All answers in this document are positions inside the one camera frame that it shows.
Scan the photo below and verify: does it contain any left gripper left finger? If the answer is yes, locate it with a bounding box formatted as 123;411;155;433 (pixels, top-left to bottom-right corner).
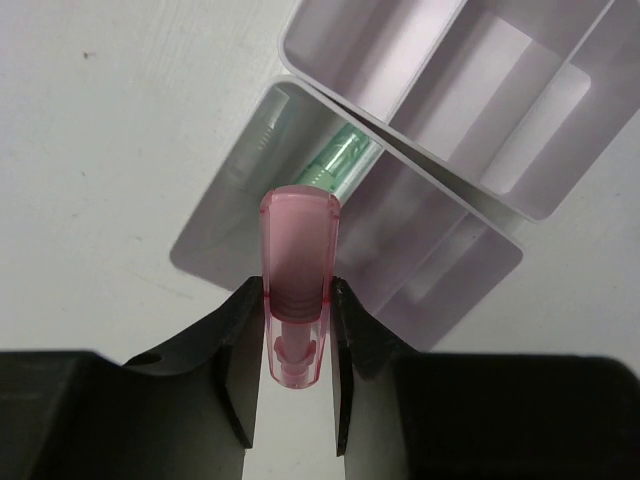
1;277;264;479

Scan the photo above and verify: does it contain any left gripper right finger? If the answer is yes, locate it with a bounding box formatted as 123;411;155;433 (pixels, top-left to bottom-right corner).
331;278;639;479

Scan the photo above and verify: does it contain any pink translucent highlighter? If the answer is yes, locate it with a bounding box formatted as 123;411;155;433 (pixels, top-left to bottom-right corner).
260;185;341;389

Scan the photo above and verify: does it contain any green translucent highlighter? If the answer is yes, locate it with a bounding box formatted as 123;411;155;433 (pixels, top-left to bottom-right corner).
294;123;379;203

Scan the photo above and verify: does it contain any left white organizer box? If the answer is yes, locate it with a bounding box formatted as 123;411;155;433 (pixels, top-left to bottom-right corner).
170;76;523;351

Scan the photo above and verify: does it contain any white organizer box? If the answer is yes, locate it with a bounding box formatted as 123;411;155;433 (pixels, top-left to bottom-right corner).
170;76;523;351
279;1;639;221

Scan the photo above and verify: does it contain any right white organizer box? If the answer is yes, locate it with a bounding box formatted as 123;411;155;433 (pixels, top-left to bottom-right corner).
279;1;639;221

